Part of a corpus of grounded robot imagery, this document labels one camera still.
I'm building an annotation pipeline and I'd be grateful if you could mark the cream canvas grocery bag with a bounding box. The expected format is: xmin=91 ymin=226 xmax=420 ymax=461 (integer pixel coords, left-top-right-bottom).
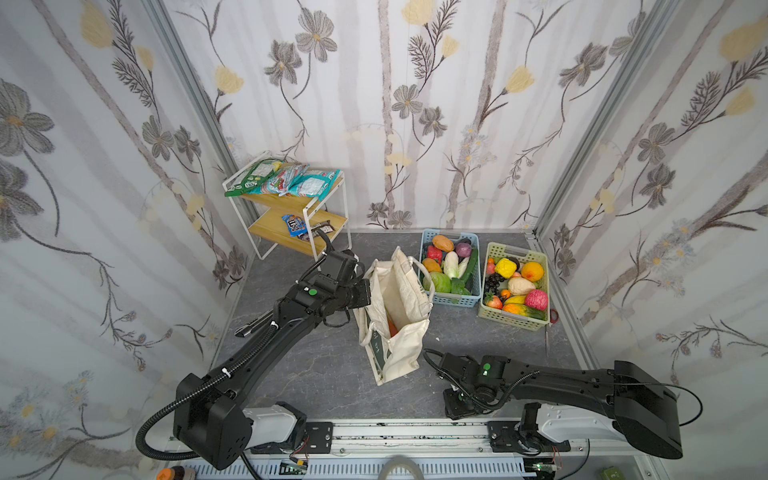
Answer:
xmin=354 ymin=248 xmax=435 ymax=386

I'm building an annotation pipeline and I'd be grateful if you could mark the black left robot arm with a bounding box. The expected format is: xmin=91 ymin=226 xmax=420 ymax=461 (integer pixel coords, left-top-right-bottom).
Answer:
xmin=135 ymin=246 xmax=371 ymax=470

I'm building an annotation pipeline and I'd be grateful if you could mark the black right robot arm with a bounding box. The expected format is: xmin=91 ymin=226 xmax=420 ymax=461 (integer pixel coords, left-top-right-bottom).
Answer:
xmin=423 ymin=349 xmax=683 ymax=460

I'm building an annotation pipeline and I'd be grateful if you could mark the dark brown candy bar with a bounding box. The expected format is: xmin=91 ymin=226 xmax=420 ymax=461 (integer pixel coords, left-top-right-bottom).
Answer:
xmin=298 ymin=220 xmax=336 ymax=242

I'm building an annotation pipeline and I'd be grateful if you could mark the blue candy bar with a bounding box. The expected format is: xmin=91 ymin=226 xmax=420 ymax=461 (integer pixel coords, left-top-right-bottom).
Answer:
xmin=282 ymin=214 xmax=309 ymax=238

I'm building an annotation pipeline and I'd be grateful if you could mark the red strawberry toy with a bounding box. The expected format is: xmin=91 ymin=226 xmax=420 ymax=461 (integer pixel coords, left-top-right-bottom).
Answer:
xmin=485 ymin=295 xmax=503 ymax=310

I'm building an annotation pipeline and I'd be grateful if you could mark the orange bell pepper toy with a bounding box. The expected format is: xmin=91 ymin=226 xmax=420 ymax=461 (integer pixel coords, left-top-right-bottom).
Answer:
xmin=422 ymin=258 xmax=442 ymax=273

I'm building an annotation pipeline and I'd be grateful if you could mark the red bell pepper toy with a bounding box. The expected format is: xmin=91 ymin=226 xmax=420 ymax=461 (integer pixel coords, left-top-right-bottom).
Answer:
xmin=426 ymin=245 xmax=444 ymax=264

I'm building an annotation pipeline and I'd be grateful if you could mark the green cabbage toy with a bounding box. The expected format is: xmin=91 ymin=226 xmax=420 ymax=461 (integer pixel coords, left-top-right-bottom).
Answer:
xmin=422 ymin=271 xmax=452 ymax=294

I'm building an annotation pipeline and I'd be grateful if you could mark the green plastic fruit basket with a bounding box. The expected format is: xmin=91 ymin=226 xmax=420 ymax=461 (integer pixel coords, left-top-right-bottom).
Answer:
xmin=478 ymin=242 xmax=552 ymax=331

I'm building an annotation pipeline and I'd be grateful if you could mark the brown potato toy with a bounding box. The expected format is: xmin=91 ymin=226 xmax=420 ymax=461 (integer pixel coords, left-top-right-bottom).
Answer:
xmin=432 ymin=234 xmax=454 ymax=252

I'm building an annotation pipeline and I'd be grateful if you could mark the black grape bunch toy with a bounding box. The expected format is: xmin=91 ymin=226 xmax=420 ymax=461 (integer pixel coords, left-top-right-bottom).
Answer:
xmin=484 ymin=273 xmax=506 ymax=295

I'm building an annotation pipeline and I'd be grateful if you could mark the pink dragon fruit toy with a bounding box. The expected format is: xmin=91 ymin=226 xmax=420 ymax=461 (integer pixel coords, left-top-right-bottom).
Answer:
xmin=525 ymin=289 xmax=549 ymax=311

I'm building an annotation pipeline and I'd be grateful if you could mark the red teal snack packet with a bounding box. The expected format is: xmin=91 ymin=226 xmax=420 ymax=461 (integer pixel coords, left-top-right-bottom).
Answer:
xmin=260 ymin=163 xmax=308 ymax=196

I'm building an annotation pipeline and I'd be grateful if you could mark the beige pear toy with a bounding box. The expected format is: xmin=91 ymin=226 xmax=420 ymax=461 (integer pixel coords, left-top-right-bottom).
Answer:
xmin=507 ymin=277 xmax=536 ymax=296

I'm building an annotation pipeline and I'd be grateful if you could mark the blue plastic vegetable basket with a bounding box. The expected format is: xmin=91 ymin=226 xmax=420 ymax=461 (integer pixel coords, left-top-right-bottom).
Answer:
xmin=420 ymin=229 xmax=482 ymax=308

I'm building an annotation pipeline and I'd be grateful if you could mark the yellow citron toy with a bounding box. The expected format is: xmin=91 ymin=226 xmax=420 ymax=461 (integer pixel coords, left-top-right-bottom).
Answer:
xmin=494 ymin=258 xmax=518 ymax=279

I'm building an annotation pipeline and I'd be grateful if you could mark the purple onion toy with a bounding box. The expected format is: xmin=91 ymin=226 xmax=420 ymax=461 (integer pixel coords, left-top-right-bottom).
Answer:
xmin=454 ymin=242 xmax=473 ymax=258

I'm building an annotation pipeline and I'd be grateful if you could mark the green cucumber toy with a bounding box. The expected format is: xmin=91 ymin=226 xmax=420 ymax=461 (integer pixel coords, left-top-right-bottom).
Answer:
xmin=458 ymin=249 xmax=479 ymax=285

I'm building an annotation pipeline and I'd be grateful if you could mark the green snack packet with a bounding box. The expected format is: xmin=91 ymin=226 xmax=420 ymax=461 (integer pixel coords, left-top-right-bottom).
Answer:
xmin=225 ymin=158 xmax=282 ymax=197

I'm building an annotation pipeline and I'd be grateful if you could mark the orange fruit toy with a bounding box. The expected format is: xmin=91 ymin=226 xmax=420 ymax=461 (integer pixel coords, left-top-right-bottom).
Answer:
xmin=520 ymin=261 xmax=545 ymax=283

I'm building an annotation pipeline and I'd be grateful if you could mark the white wire two-tier shelf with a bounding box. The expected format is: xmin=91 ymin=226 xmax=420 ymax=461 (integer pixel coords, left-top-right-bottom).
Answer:
xmin=222 ymin=153 xmax=352 ymax=260

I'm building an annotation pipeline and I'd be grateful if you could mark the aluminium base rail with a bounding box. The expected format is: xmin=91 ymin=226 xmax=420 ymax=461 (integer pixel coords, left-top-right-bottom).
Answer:
xmin=180 ymin=418 xmax=670 ymax=479

